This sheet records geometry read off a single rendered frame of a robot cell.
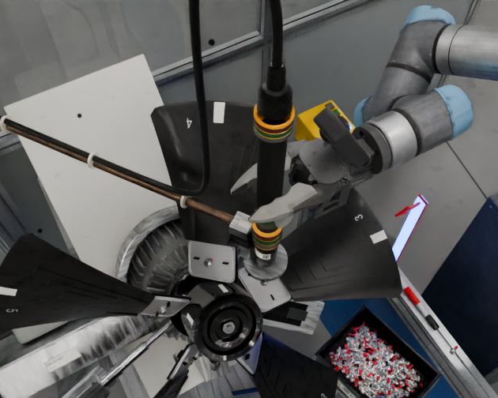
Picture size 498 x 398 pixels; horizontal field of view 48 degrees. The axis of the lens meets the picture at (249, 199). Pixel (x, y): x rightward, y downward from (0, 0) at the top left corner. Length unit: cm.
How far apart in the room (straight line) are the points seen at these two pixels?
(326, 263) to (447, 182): 169
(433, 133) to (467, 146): 200
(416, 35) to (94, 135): 58
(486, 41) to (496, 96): 220
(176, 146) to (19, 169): 75
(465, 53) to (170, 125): 46
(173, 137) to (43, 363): 45
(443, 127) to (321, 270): 35
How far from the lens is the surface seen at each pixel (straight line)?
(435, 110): 82
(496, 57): 87
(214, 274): 94
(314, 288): 100
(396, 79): 92
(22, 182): 164
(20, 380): 108
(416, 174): 264
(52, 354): 106
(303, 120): 134
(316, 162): 74
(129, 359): 105
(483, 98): 304
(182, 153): 92
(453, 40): 90
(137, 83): 108
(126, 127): 108
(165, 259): 103
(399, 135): 78
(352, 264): 104
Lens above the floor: 210
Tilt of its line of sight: 58 degrees down
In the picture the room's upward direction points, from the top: straight up
